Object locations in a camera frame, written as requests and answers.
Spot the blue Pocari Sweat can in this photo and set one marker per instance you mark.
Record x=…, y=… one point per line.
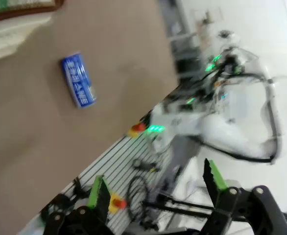
x=78, y=80

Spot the slotted aluminium base plate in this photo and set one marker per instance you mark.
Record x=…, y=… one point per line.
x=114, y=166

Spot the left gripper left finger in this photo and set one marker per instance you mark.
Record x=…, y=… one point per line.
x=97, y=203

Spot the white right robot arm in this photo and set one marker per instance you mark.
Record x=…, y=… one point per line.
x=226, y=132

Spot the grey metal rack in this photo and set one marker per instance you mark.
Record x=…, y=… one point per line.
x=180, y=49

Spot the cream plastic shopping basket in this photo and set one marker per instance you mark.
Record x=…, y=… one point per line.
x=6, y=36

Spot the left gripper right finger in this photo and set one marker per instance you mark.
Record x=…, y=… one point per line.
x=231, y=208

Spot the red yellow emergency stop button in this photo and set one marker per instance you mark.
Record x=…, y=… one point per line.
x=136, y=128
x=117, y=202

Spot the black metal bar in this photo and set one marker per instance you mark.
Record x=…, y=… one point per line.
x=182, y=204

